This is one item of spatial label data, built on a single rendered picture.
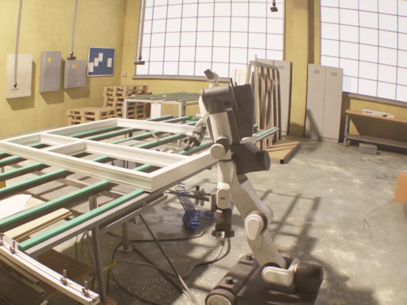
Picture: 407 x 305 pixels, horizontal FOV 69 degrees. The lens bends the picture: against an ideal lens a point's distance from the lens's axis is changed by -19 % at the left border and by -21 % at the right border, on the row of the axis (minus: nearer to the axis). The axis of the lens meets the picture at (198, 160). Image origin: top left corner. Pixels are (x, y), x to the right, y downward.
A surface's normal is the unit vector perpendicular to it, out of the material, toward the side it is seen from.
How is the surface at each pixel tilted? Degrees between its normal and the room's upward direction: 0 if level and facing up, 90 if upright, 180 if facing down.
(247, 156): 90
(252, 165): 112
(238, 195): 107
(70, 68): 90
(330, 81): 90
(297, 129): 90
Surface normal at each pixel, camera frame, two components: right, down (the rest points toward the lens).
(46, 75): 0.90, 0.14
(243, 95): -0.19, 0.15
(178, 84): -0.43, 0.19
